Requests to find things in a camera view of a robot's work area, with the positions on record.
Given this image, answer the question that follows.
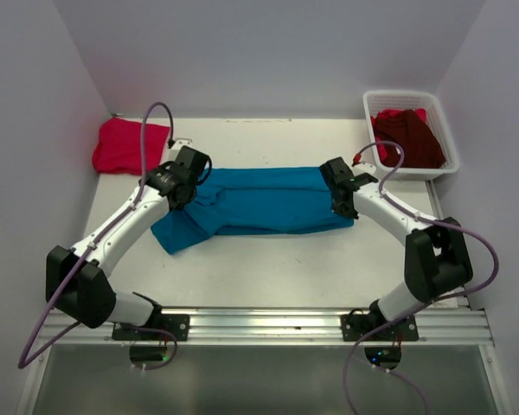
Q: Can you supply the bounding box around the white plastic laundry basket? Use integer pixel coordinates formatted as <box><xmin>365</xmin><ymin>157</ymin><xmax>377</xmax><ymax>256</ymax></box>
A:
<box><xmin>363</xmin><ymin>90</ymin><xmax>459</xmax><ymax>181</ymax></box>

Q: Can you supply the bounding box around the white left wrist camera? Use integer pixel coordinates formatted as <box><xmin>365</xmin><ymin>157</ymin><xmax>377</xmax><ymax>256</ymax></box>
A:
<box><xmin>166</xmin><ymin>137</ymin><xmax>193</xmax><ymax>150</ymax></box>

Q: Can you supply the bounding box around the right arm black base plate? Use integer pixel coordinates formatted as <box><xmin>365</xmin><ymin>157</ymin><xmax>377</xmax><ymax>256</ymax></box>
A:
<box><xmin>340</xmin><ymin>309</ymin><xmax>420</xmax><ymax>342</ymax></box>

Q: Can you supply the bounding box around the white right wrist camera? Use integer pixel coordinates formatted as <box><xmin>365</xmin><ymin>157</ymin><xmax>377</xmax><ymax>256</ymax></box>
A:
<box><xmin>351</xmin><ymin>153</ymin><xmax>376</xmax><ymax>176</ymax></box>

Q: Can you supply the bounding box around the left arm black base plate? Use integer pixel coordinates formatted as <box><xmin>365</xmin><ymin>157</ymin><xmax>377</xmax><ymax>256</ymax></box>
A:
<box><xmin>112</xmin><ymin>313</ymin><xmax>190</xmax><ymax>342</ymax></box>

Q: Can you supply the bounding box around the blue t shirt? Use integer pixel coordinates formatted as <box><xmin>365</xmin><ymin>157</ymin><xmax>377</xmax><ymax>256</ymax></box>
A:
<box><xmin>151</xmin><ymin>167</ymin><xmax>354</xmax><ymax>255</ymax></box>

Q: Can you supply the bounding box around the folded pink t shirt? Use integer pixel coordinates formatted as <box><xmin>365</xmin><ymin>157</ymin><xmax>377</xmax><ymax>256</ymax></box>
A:
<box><xmin>92</xmin><ymin>118</ymin><xmax>170</xmax><ymax>176</ymax></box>

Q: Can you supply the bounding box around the aluminium front rail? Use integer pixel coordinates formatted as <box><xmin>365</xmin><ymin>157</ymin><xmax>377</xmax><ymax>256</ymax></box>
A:
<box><xmin>37</xmin><ymin>307</ymin><xmax>495</xmax><ymax>347</ymax></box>

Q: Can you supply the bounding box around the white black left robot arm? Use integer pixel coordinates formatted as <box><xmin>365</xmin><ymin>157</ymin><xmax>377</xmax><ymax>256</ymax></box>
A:
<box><xmin>45</xmin><ymin>144</ymin><xmax>212</xmax><ymax>329</ymax></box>

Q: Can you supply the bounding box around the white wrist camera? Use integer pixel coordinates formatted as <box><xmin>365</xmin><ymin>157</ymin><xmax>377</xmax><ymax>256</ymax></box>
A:
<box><xmin>351</xmin><ymin>153</ymin><xmax>376</xmax><ymax>176</ymax></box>
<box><xmin>166</xmin><ymin>137</ymin><xmax>193</xmax><ymax>150</ymax></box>

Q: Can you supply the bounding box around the dark red t shirt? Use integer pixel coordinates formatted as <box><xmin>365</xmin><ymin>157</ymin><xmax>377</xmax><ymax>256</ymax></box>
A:
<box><xmin>370</xmin><ymin>108</ymin><xmax>445</xmax><ymax>169</ymax></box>

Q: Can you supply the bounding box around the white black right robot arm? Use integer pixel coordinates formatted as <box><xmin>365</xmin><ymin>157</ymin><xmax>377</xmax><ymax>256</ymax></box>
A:
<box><xmin>319</xmin><ymin>157</ymin><xmax>473</xmax><ymax>334</ymax></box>

